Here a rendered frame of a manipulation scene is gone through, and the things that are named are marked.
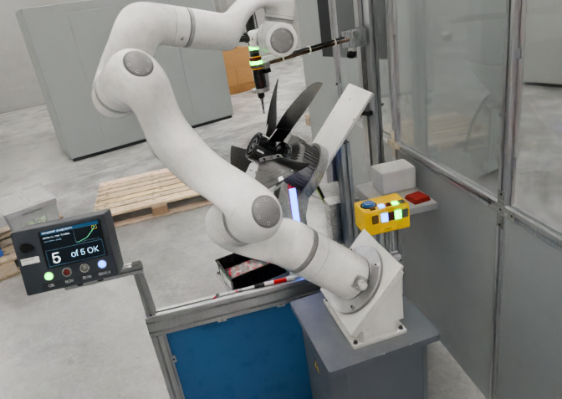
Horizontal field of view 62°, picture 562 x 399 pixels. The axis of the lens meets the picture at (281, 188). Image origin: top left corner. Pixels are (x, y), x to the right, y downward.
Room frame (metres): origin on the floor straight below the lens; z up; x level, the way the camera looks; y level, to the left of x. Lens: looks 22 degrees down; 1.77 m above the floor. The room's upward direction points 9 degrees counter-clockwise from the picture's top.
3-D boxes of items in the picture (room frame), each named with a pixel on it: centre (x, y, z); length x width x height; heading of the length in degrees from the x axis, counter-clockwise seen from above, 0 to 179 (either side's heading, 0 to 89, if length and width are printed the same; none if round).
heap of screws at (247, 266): (1.51, 0.16, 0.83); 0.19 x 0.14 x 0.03; 114
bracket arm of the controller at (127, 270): (1.27, 0.59, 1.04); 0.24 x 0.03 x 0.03; 99
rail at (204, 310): (1.35, 0.06, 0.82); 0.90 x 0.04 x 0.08; 99
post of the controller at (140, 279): (1.29, 0.49, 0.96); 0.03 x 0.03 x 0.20; 9
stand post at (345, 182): (1.91, -0.29, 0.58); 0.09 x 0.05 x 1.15; 9
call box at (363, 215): (1.42, -0.33, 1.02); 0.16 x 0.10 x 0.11; 99
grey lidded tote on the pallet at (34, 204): (3.80, 2.21, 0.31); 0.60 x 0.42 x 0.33; 36
